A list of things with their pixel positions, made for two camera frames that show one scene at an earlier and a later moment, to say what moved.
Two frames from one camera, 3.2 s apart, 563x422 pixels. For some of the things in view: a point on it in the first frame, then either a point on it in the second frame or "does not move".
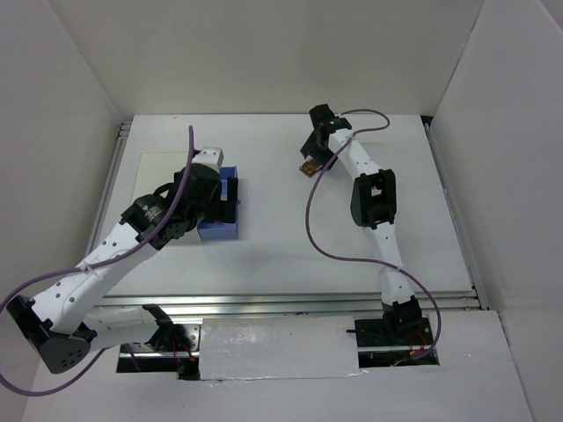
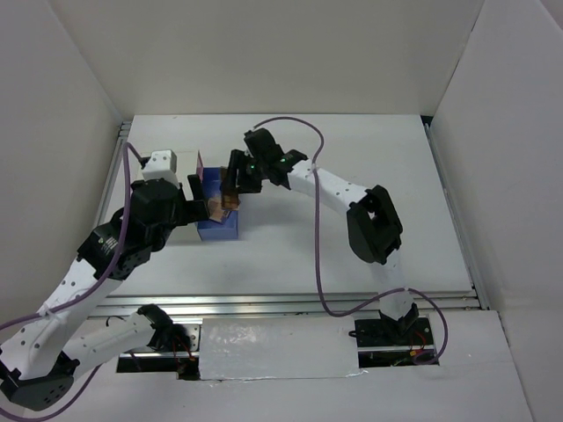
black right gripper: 310,148 → 238,159
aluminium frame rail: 220,303 does not move
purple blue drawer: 223,230 does not move
